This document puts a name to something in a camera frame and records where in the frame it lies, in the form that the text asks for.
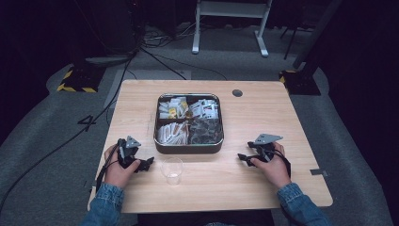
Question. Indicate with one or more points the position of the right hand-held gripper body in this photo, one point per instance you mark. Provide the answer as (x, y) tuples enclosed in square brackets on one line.
[(265, 147)]

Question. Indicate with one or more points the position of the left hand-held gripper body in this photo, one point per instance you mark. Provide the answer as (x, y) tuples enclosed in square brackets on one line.
[(127, 153)]

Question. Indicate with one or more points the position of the dark compartment box chrome rim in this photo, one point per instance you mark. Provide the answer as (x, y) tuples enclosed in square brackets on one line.
[(188, 149)]

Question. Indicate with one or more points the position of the person's left hand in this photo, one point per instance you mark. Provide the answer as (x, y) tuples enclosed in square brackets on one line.
[(116, 174)]

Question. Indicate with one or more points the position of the person's right hand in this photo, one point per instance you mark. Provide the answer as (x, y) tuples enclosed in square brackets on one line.
[(276, 171)]

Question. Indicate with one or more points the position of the clear plastic cup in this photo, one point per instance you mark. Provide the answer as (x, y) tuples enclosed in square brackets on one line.
[(172, 171)]

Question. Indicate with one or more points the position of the pile of paper-wrapped stirrer sticks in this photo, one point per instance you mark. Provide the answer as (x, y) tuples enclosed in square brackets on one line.
[(172, 133)]

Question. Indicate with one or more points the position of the pile of dark tea bags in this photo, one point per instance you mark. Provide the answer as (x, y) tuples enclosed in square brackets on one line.
[(205, 132)]

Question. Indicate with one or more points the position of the pile of white tea bags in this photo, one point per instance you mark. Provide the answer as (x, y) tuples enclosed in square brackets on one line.
[(171, 108)]

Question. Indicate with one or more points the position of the grey tape piece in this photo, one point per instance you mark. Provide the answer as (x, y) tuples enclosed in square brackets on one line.
[(319, 172)]

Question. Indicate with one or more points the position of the yellow-black striped stand base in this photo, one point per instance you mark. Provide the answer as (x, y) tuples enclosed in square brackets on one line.
[(81, 80), (301, 83)]

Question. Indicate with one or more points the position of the grey slanted stand post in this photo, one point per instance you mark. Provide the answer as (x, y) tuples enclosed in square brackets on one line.
[(316, 31)]

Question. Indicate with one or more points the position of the white desk frame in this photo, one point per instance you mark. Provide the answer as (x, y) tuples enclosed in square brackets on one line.
[(232, 9)]

